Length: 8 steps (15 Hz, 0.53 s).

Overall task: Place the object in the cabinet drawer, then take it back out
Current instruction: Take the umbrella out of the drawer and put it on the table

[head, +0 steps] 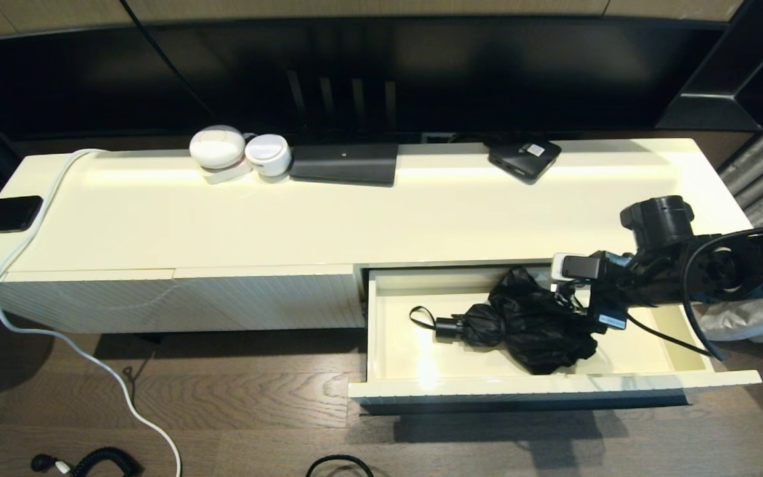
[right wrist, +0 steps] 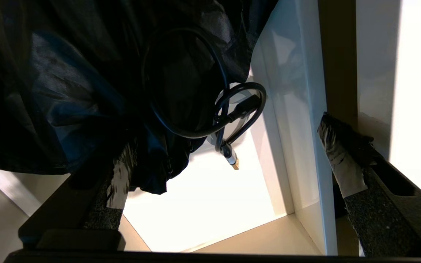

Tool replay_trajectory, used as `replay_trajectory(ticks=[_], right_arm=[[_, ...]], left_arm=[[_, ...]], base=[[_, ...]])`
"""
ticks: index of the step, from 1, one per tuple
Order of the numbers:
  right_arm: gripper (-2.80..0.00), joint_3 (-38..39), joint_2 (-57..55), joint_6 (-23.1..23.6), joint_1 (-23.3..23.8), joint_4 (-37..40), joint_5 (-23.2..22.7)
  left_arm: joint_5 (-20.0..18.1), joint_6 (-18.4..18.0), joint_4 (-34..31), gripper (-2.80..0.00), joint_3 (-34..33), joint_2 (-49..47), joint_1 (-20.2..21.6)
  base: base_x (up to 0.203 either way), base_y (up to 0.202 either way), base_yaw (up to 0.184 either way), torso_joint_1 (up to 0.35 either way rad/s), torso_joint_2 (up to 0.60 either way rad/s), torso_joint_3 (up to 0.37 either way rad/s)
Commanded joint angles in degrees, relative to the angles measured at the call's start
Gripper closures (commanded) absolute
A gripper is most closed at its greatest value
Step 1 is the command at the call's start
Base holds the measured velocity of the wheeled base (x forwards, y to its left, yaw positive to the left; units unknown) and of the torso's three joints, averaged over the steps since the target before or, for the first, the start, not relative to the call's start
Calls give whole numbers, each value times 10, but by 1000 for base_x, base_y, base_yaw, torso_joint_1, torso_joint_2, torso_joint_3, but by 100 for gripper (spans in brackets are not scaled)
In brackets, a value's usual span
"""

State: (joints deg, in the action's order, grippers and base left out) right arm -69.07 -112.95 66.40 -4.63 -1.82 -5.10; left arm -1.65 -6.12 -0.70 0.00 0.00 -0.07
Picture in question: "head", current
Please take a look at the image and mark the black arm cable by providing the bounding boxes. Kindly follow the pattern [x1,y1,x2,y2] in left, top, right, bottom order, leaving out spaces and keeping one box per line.
[627,229,763,362]

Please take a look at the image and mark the thin black wall cable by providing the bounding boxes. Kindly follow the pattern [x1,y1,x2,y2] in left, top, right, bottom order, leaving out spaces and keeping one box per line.
[119,0,218,121]

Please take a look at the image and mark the black television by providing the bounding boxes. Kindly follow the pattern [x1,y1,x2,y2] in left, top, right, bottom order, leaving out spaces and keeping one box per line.
[0,17,730,143]

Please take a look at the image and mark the large white round device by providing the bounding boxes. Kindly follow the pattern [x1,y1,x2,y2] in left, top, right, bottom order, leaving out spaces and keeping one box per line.
[189,125,247,170]

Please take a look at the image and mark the black shelf unit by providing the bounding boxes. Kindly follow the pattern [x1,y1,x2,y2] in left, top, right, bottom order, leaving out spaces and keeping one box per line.
[653,0,763,132]

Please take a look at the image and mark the small white round device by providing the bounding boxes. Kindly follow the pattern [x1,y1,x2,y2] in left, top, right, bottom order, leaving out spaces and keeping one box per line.
[244,134,293,177]

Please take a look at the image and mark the flat black rectangular box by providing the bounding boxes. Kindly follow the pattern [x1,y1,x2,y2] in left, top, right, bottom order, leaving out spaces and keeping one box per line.
[289,143,399,186]

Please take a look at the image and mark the black looped floor cable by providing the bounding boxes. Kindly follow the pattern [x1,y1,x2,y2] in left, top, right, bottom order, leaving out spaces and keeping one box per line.
[305,454,374,477]

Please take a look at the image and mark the white TV cabinet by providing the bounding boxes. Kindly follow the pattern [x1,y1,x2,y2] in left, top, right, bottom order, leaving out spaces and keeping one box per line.
[0,137,753,334]

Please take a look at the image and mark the thin dark metal rod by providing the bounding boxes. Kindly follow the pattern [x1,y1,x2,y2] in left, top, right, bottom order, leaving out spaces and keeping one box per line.
[360,394,690,415]

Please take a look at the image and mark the white ribbed drawer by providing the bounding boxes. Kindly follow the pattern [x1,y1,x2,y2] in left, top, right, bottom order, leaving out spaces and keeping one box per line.
[348,260,762,405]

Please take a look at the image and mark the black coiled cable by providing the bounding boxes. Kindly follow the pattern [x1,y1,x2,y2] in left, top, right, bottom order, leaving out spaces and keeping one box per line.
[30,447,145,477]

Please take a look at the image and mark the black umbrella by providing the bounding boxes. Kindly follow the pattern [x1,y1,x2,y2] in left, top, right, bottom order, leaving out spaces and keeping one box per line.
[410,266,611,376]

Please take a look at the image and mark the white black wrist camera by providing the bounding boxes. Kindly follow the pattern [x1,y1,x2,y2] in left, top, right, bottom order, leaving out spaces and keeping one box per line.
[550,253,605,284]

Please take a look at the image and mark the small black box white label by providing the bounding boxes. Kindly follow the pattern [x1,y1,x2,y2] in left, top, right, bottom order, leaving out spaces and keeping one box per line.
[487,137,562,184]

